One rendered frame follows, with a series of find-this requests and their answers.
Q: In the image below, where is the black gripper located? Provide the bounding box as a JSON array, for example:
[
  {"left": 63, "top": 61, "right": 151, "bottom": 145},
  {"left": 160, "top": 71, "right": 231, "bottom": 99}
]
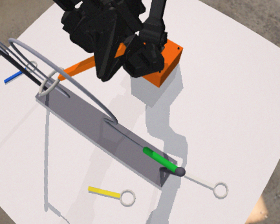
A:
[{"left": 53, "top": 0, "right": 164, "bottom": 83}]

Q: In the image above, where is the grey loop with yellow handle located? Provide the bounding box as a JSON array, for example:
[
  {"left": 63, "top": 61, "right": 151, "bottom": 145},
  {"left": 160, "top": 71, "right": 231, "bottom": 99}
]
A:
[{"left": 88, "top": 186, "right": 135, "bottom": 206}]

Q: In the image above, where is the grey ring with orange handle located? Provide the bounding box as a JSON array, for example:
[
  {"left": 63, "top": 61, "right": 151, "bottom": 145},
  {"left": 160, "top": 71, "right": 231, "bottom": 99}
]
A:
[{"left": 39, "top": 43, "right": 126, "bottom": 96}]

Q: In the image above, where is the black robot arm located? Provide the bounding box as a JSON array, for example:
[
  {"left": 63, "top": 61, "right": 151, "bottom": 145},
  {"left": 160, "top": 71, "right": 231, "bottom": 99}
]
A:
[{"left": 61, "top": 0, "right": 167, "bottom": 53}]

